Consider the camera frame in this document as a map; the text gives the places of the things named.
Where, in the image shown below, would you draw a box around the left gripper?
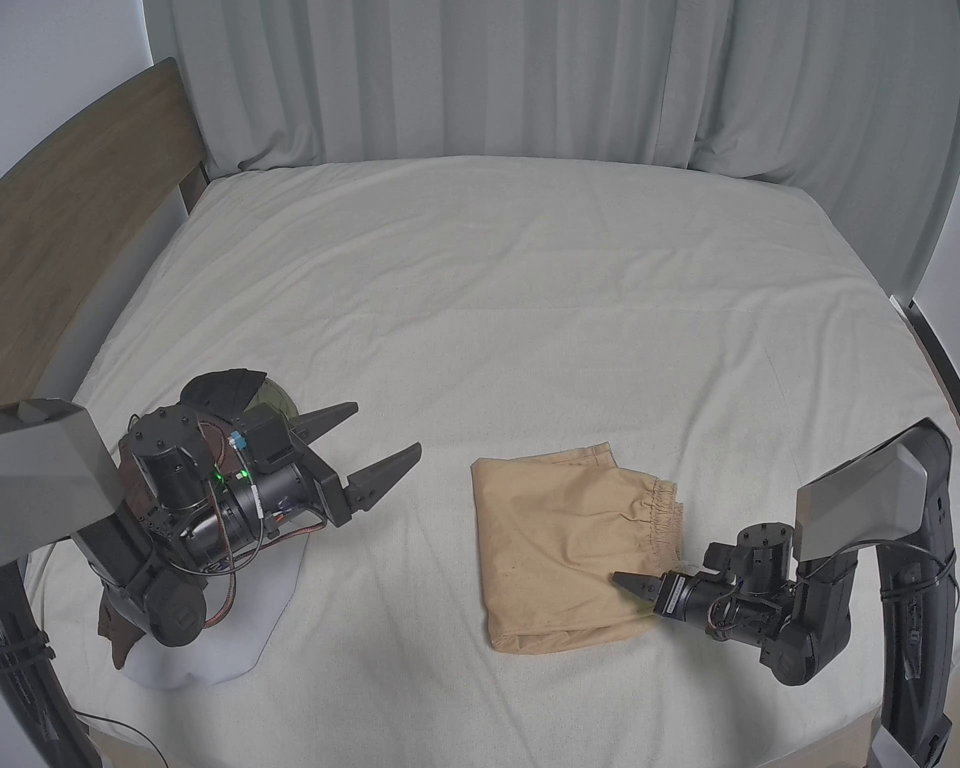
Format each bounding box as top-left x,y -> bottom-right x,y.
243,401 -> 423,540

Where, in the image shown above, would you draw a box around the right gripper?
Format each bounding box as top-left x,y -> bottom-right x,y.
652,571 -> 714,624

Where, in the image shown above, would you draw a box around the beige shorts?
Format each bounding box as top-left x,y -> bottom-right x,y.
471,442 -> 685,654

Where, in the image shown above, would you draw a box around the bed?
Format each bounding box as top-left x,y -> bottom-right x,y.
0,56 -> 960,766

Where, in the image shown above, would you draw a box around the green garment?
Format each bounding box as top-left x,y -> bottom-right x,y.
251,378 -> 301,421

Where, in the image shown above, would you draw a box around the black garment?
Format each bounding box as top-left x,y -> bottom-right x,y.
183,367 -> 269,414

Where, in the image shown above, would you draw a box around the white garment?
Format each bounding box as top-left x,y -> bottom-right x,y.
120,536 -> 305,690

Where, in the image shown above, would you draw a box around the brown garment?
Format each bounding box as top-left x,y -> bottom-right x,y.
97,420 -> 234,671

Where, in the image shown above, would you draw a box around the pale grey-green curtain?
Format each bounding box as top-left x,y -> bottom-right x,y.
142,0 -> 702,177
660,0 -> 960,305

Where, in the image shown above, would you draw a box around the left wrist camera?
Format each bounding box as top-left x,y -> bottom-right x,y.
228,411 -> 294,475

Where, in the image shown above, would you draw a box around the black cable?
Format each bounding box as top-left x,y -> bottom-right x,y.
73,708 -> 164,760

